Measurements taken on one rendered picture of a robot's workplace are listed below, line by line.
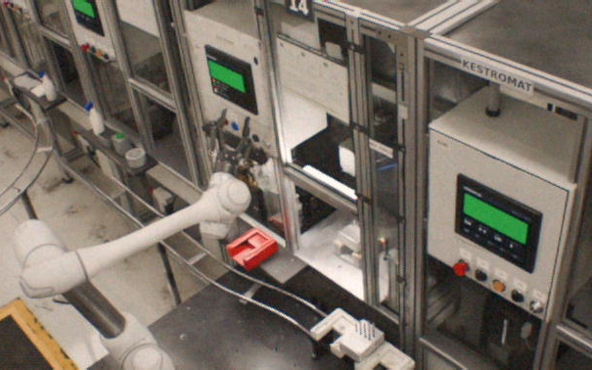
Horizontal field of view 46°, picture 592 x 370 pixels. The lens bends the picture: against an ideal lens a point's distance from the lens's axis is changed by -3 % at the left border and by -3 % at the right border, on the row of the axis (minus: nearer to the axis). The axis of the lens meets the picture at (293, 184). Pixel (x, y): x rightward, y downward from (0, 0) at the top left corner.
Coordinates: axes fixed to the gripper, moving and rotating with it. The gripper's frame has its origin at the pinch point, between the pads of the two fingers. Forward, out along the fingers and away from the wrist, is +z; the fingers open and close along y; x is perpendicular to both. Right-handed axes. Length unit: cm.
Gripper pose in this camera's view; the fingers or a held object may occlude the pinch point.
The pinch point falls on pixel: (235, 120)
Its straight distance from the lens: 243.5
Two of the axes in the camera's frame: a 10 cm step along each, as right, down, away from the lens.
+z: 1.5, -9.3, 3.2
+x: -4.7, 2.2, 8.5
